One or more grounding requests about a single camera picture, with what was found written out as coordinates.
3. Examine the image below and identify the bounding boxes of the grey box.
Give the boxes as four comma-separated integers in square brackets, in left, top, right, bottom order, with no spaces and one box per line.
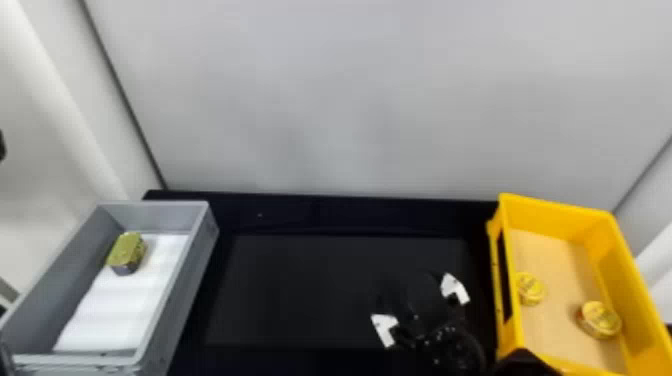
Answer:
[0,200,221,376]

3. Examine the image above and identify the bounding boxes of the white foam pad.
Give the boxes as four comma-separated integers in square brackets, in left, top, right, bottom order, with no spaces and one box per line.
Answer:
[52,232,191,355]

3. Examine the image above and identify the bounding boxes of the yellow rectangular box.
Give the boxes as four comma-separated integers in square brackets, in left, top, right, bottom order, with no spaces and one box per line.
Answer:
[485,192,672,376]

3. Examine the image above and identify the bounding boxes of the black mat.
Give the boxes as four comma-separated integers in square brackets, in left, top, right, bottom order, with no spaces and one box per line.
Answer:
[205,234,475,349]

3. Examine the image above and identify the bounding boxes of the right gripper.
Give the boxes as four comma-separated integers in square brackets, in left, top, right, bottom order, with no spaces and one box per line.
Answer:
[369,270,472,349]

